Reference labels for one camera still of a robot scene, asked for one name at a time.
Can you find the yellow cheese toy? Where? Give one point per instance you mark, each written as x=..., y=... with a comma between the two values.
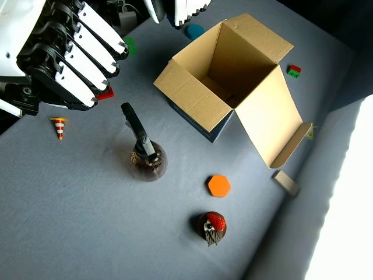
x=311, y=134

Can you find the grey power adapter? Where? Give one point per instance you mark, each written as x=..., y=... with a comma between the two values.
x=126, y=19

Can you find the orange hexagon block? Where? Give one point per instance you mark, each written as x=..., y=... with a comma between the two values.
x=219, y=186

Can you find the brown glass spray bottle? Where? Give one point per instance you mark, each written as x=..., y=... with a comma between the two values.
x=148, y=166

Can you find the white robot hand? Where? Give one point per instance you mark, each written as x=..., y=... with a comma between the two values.
x=73, y=58
x=186, y=11

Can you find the green block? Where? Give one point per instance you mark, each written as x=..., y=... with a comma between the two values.
x=132, y=46

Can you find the red flat block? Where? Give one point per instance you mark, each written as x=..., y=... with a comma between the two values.
x=107, y=94

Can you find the open cardboard box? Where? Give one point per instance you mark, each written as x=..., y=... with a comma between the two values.
x=198, y=99

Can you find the red and green brick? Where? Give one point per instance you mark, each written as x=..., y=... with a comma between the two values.
x=294, y=71

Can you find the chocolate strawberry cake toy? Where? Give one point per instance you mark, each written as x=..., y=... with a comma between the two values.
x=212, y=229

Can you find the striped toy traffic cone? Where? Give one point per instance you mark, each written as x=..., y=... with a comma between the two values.
x=59, y=128

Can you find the beige wooden block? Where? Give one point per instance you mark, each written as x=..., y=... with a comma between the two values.
x=285, y=182

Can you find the blue cylinder block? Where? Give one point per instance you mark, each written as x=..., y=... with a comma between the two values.
x=194, y=31

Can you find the grey table cloth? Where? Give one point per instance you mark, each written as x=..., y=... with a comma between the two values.
x=87, y=218

